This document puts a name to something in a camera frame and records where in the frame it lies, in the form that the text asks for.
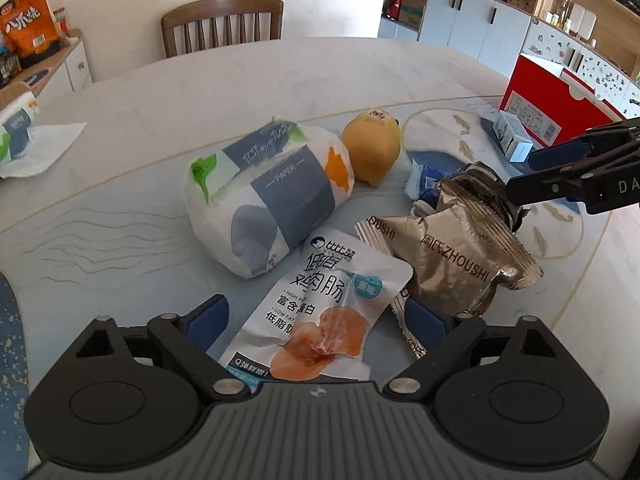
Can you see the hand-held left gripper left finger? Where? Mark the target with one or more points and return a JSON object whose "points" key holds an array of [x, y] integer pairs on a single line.
{"points": [[205, 317]]}

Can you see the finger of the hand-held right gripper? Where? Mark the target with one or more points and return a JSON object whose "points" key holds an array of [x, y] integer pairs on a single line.
{"points": [[555, 156], [545, 185]]}

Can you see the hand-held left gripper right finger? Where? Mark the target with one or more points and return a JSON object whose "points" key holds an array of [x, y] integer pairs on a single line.
{"points": [[425, 321]]}

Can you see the gold foil snack bag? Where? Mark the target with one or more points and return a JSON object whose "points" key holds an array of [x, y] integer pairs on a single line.
{"points": [[450, 260]]}

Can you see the silver foil snack packet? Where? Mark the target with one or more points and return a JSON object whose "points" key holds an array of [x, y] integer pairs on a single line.
{"points": [[475, 185]]}

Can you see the white sausage snack packet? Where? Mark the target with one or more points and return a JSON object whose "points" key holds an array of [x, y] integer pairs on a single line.
{"points": [[320, 300]]}

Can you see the blue snack packet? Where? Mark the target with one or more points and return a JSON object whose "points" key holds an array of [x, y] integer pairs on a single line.
{"points": [[431, 182]]}

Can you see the marble patterned desktop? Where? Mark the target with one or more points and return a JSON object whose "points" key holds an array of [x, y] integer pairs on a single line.
{"points": [[150, 105]]}

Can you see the small white blue box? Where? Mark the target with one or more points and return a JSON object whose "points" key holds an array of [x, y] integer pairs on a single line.
{"points": [[512, 137]]}

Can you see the red cardboard box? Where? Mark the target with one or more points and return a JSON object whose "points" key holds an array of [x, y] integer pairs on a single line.
{"points": [[540, 95]]}

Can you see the white cabinet with stickers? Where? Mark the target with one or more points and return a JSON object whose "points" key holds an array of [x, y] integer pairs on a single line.
{"points": [[595, 70]]}

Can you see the wrapped tissue paper pack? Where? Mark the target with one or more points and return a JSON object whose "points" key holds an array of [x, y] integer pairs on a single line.
{"points": [[270, 195]]}

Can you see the white storage container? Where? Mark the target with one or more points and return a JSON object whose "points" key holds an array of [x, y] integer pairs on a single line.
{"points": [[584, 20]]}

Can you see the glass jar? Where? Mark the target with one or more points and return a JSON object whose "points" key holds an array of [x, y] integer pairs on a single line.
{"points": [[561, 10]]}

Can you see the wooden shelving unit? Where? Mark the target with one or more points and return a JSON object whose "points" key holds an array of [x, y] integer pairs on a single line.
{"points": [[615, 15]]}

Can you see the yellow squishy animal toy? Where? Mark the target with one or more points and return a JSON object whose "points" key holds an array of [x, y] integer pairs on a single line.
{"points": [[372, 145]]}

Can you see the red toy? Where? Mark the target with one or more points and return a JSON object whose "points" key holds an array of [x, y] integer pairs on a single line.
{"points": [[392, 7]]}

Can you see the white paper tissue sheet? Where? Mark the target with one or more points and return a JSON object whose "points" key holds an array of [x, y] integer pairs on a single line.
{"points": [[50, 147]]}

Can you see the white sideboard wooden top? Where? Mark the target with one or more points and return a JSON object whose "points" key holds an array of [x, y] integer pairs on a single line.
{"points": [[70, 67]]}

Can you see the blue round coaster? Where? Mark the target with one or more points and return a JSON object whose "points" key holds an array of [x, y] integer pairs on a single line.
{"points": [[36, 78]]}

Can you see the wooden slat-back chair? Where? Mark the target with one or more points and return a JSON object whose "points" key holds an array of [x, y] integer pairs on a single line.
{"points": [[220, 12], [15, 92]]}

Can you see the orange snack bag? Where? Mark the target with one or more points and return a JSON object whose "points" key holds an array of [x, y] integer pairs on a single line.
{"points": [[27, 20]]}

